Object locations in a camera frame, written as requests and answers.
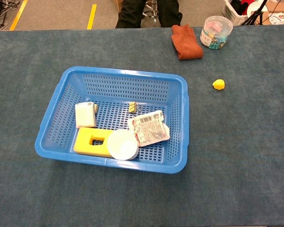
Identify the silver spout pouch red print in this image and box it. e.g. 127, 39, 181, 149
127, 110, 171, 148

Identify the white paper cup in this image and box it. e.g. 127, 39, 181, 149
107, 129, 139, 161

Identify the blue perforated plastic basket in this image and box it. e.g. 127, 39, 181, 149
35, 66, 190, 175

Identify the white plastic laundry basket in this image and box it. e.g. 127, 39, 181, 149
221, 0, 251, 26

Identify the gold striped binder clip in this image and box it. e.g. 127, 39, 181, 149
129, 101, 143, 114

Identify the yellow sponge with rectangular hole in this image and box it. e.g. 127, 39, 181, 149
73, 127, 114, 157

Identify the small yellow duck toy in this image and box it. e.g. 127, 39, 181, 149
212, 79, 226, 91

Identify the folded orange cloth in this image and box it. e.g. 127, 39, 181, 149
171, 24, 204, 61

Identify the person in black trousers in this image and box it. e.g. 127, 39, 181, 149
115, 0, 183, 29

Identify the chrome stool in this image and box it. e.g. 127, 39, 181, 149
142, 0, 160, 26

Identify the clear jar of binder clips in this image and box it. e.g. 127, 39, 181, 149
200, 15, 234, 50

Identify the blue-grey felt table cover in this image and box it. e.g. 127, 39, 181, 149
0, 25, 284, 227

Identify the black tripod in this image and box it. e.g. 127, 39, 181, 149
240, 0, 268, 26

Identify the cardboard box with white bag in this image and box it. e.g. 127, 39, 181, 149
262, 1, 284, 25

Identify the tangle of black cables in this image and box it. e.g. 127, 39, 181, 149
0, 0, 22, 30

